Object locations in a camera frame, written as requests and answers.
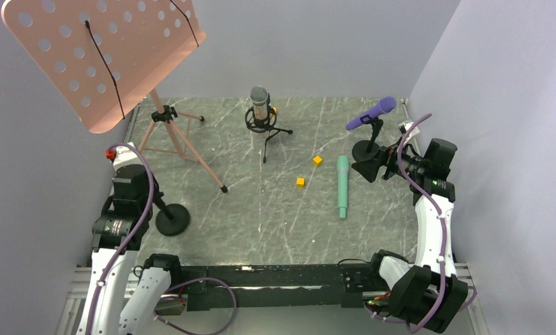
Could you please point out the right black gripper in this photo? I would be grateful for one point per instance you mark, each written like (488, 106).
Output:
(385, 162)

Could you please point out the black round-base microphone stand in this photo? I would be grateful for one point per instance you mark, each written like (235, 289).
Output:
(360, 148)

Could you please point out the purple plastic microphone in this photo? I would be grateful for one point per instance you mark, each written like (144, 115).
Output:
(384, 106)

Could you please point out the glitter microphone with mesh head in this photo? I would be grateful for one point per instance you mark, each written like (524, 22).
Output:
(259, 116)

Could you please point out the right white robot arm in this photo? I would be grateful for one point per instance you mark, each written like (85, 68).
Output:
(426, 293)

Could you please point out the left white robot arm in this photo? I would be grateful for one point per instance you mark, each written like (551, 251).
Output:
(117, 237)

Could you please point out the pink perforated music stand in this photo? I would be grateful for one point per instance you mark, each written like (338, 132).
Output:
(104, 57)

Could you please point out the teal plastic microphone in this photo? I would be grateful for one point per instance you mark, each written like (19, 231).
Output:
(343, 166)

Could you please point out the yellow cube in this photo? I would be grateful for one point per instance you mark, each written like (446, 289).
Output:
(300, 182)
(317, 161)

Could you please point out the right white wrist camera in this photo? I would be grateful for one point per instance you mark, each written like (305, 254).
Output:
(404, 127)

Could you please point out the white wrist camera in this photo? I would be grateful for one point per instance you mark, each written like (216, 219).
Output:
(121, 156)
(404, 127)

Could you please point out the black shock mount tripod stand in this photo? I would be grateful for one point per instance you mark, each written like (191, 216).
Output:
(271, 130)

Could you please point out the black base frame bar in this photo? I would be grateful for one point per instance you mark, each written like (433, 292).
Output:
(253, 286)

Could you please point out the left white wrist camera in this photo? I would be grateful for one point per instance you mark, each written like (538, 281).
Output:
(121, 156)

